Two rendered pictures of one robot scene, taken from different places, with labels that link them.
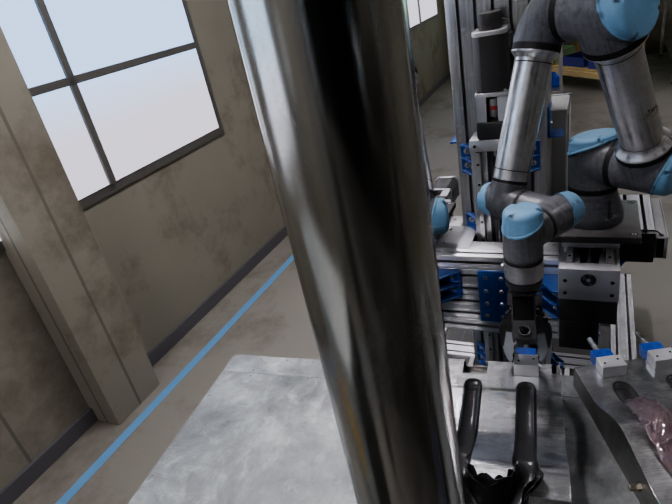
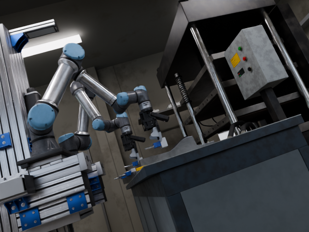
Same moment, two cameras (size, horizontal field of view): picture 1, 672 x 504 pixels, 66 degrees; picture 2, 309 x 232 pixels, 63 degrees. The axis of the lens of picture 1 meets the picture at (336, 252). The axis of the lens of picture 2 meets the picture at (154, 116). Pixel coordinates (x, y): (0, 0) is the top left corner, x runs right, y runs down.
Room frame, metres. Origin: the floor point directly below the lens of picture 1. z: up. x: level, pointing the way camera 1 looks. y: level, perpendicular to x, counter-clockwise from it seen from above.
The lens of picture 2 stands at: (1.74, 1.14, 0.73)
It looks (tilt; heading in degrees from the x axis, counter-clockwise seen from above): 14 degrees up; 233
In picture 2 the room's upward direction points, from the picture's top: 19 degrees counter-clockwise
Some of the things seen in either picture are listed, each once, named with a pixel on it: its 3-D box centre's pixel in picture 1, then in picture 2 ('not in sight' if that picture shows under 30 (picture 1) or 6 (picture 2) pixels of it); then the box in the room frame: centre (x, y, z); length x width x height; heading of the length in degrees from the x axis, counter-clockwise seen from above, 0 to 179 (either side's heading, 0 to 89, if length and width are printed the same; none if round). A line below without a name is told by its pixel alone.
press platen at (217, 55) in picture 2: not in sight; (223, 77); (-0.42, -0.38, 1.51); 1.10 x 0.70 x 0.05; 66
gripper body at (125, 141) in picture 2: (524, 300); (128, 141); (0.89, -0.37, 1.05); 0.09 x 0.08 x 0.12; 156
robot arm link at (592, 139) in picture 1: (595, 157); (68, 142); (1.20, -0.68, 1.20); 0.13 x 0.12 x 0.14; 28
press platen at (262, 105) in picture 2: not in sight; (241, 121); (-0.41, -0.38, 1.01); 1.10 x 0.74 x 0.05; 66
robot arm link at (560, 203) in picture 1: (548, 214); (111, 125); (0.95, -0.44, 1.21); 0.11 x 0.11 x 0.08; 28
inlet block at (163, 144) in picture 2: not in sight; (155, 145); (0.91, -0.05, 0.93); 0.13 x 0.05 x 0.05; 157
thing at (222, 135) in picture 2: not in sight; (238, 137); (-0.27, -0.39, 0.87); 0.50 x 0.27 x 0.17; 156
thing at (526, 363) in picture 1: (526, 355); (134, 164); (0.91, -0.37, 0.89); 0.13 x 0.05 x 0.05; 157
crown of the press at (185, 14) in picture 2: not in sight; (209, 59); (-0.36, -0.40, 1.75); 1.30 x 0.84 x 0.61; 66
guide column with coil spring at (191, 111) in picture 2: not in sight; (198, 128); (-0.12, -0.69, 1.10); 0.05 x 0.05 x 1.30
